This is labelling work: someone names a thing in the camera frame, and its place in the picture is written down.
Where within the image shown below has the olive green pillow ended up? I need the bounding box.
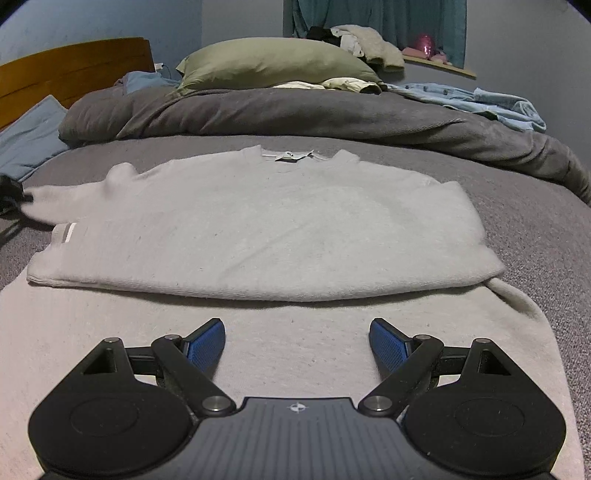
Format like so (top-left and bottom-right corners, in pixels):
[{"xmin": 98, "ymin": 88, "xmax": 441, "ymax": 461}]
[{"xmin": 178, "ymin": 37, "xmax": 382, "ymax": 94}]

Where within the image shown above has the light grey sweatshirt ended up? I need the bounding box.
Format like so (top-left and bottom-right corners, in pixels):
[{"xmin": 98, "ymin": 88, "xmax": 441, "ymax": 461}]
[{"xmin": 1, "ymin": 146, "xmax": 583, "ymax": 479}]

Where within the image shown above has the blue pillow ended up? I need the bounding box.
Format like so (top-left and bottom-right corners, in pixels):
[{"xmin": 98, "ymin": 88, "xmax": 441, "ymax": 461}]
[{"xmin": 0, "ymin": 95, "xmax": 69, "ymax": 181}]

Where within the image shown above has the beige clothes pile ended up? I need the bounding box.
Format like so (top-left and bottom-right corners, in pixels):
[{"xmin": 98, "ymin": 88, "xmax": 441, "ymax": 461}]
[{"xmin": 305, "ymin": 25, "xmax": 405, "ymax": 72}]

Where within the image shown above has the teal curtain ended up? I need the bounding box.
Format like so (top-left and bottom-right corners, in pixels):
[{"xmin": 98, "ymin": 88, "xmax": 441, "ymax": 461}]
[{"xmin": 290, "ymin": 0, "xmax": 467, "ymax": 68}]

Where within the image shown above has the wooden headboard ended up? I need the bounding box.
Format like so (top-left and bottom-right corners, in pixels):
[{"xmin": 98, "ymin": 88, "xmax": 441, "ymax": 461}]
[{"xmin": 1, "ymin": 37, "xmax": 154, "ymax": 128}]

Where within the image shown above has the cream yellow garment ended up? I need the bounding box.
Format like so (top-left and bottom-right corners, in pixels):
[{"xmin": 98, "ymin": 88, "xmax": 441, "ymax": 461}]
[{"xmin": 274, "ymin": 77, "xmax": 382, "ymax": 95}]

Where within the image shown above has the light blue garment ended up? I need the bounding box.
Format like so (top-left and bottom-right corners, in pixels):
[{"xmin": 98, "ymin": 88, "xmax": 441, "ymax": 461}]
[{"xmin": 388, "ymin": 83, "xmax": 547, "ymax": 133}]

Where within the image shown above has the dark grey duvet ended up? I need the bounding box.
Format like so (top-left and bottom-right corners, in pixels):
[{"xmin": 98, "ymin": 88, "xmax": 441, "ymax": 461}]
[{"xmin": 58, "ymin": 87, "xmax": 590, "ymax": 203}]

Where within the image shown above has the wooden window sill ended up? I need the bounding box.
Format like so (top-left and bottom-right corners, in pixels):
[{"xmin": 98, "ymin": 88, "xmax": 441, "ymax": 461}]
[{"xmin": 403, "ymin": 55, "xmax": 477, "ymax": 80}]

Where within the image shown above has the grey bed sheet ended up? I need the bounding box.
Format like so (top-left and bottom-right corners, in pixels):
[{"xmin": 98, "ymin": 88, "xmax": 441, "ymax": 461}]
[{"xmin": 1, "ymin": 136, "xmax": 590, "ymax": 479}]

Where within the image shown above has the pink object on sill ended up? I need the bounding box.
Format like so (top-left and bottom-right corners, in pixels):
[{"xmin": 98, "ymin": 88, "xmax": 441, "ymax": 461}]
[{"xmin": 402, "ymin": 34, "xmax": 449, "ymax": 64}]

